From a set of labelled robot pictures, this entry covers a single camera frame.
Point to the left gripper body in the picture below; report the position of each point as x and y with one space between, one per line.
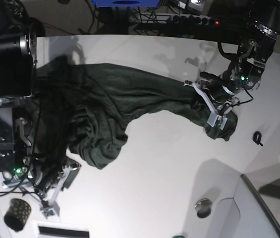
220 89

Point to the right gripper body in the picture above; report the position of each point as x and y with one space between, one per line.
38 178

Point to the dark green t-shirt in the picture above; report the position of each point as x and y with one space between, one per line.
86 108

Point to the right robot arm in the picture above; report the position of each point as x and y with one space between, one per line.
32 138

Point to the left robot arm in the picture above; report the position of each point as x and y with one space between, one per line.
165 135

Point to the black patterned cup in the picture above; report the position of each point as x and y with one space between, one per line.
17 214

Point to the small black clip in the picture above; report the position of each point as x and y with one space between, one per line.
257 137

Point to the round metal table grommet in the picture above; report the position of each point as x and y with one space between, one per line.
203 208

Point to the white power strip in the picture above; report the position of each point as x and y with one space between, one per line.
166 18

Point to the small green object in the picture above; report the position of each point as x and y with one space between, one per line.
179 236

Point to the blue bin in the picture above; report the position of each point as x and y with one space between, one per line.
125 3

